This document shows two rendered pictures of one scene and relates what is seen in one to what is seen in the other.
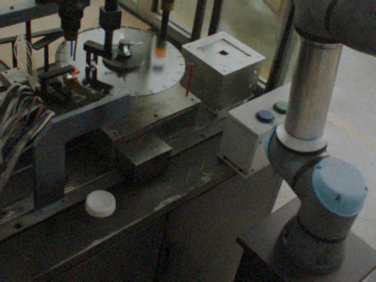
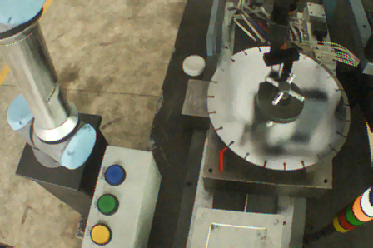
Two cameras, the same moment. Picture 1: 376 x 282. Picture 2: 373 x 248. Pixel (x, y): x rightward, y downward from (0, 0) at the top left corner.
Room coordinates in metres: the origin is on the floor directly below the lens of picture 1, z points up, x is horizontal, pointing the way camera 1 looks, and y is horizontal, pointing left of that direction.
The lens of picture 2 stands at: (1.42, -0.25, 1.53)
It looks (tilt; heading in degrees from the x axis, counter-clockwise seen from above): 60 degrees down; 153
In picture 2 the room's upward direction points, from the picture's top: 9 degrees counter-clockwise
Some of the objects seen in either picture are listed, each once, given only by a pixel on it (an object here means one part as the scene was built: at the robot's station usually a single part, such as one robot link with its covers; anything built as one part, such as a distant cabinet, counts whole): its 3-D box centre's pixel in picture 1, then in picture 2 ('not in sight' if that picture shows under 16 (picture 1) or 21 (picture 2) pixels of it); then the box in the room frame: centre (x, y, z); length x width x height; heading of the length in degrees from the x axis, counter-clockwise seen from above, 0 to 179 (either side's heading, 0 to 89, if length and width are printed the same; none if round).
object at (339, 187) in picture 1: (331, 194); (32, 118); (0.84, -0.40, 0.91); 0.13 x 0.12 x 0.14; 27
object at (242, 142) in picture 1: (271, 127); (123, 214); (1.16, -0.31, 0.82); 0.28 x 0.11 x 0.15; 135
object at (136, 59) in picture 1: (123, 54); (281, 96); (1.20, 0.11, 0.96); 0.11 x 0.11 x 0.03
